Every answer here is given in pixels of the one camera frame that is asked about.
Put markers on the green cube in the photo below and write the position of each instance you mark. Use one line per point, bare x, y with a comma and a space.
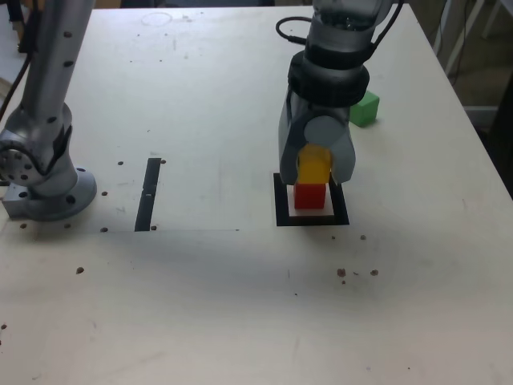
366, 110

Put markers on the red cube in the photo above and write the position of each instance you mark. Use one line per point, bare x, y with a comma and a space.
308, 196

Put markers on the black chair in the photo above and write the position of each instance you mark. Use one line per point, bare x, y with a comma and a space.
24, 40

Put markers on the dark furniture piece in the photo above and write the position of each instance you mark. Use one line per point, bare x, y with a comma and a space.
505, 120

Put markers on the yellow cube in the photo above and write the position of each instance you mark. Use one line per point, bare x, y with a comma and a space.
314, 164

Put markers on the black tape square outline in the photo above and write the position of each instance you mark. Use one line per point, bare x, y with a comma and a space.
340, 208

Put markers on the white metal frame legs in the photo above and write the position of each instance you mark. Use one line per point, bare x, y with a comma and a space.
461, 36

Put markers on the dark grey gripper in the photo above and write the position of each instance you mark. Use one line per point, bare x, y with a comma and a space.
328, 112

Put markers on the black tape strip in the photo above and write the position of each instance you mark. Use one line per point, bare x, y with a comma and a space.
146, 200

